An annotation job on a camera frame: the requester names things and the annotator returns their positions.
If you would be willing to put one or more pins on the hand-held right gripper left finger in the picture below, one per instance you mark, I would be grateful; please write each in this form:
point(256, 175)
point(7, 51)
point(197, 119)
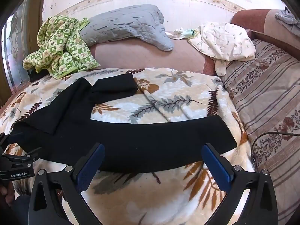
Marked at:
point(91, 166)

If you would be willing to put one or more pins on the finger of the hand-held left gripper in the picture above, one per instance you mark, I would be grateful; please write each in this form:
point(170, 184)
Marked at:
point(32, 153)
point(4, 139)

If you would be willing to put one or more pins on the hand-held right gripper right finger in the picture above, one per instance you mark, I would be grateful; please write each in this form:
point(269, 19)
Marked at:
point(216, 166)

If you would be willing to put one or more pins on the black pants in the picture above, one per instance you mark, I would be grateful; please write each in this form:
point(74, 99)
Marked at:
point(131, 143)

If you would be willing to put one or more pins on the leaf print fleece blanket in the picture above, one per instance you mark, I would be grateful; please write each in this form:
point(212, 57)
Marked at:
point(150, 196)

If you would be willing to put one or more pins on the dark cloth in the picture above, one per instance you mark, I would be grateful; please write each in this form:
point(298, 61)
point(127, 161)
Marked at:
point(35, 75)

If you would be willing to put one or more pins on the striped floral bed sheet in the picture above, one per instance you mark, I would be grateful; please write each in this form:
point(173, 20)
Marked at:
point(269, 93)

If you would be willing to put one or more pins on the stained glass door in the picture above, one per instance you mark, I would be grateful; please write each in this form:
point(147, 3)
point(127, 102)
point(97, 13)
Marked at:
point(14, 46)

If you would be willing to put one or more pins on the green checkered quilt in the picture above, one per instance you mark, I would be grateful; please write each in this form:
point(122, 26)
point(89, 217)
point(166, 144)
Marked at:
point(61, 49)

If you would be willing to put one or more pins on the pink bed cover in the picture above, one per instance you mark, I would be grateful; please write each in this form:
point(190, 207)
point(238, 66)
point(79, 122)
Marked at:
point(140, 54)

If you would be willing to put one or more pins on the white floral cloth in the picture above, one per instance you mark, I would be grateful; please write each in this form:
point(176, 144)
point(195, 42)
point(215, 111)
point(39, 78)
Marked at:
point(225, 42)

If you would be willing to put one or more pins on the mint and white small cloth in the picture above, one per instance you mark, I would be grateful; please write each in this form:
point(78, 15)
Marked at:
point(186, 33)

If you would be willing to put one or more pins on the grey quilted pillow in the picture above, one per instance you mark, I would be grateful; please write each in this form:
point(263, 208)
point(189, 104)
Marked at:
point(126, 25)

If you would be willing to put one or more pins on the reddish brown cushion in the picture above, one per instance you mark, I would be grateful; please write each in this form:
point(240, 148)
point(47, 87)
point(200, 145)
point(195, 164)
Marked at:
point(255, 20)

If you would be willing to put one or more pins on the grey crumpled cloth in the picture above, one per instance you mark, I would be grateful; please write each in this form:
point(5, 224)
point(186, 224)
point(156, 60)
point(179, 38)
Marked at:
point(287, 18)

